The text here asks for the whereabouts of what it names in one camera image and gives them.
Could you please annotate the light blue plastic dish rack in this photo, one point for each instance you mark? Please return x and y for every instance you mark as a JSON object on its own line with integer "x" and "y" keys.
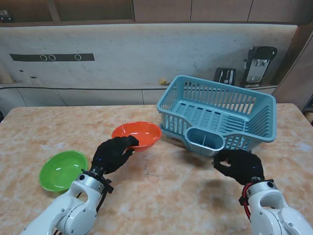
{"x": 264, "y": 115}

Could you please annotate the small yellow round object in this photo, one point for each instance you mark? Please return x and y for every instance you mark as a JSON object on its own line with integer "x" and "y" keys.
{"x": 163, "y": 81}

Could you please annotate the black toaster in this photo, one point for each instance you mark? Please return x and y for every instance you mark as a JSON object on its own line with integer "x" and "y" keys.
{"x": 225, "y": 76}

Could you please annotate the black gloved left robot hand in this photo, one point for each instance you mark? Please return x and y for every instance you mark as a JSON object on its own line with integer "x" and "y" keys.
{"x": 110, "y": 156}

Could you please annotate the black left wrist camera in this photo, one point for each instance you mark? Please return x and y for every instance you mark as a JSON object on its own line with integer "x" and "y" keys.
{"x": 108, "y": 188}

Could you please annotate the dark item on shelf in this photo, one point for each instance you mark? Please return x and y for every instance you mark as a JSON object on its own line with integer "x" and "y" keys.
{"x": 4, "y": 16}

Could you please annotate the grey-blue cutlery holder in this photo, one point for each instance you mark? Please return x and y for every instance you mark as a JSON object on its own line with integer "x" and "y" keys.
{"x": 195, "y": 147}

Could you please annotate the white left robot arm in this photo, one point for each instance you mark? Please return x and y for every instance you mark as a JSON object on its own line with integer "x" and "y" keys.
{"x": 73, "y": 210}

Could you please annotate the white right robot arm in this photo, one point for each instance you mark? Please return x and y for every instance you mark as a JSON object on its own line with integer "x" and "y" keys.
{"x": 274, "y": 213}

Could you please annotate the green plastic bowl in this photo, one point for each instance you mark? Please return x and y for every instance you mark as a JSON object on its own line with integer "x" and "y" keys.
{"x": 61, "y": 169}

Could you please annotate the black strip with white rings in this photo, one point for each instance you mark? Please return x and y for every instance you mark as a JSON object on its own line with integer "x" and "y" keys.
{"x": 27, "y": 57}

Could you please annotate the black coffee machine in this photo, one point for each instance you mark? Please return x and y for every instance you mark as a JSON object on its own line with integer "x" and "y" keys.
{"x": 258, "y": 66}

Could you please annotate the orange plastic bowl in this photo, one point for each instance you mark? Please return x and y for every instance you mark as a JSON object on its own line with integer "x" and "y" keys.
{"x": 144, "y": 133}

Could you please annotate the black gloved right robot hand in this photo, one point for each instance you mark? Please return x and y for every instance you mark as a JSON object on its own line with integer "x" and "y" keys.
{"x": 244, "y": 166}

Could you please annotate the wooden wall cabinet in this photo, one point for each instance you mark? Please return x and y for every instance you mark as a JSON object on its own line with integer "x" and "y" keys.
{"x": 161, "y": 9}

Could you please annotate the white counter cabinet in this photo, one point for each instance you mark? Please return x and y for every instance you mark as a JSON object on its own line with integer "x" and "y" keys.
{"x": 97, "y": 96}

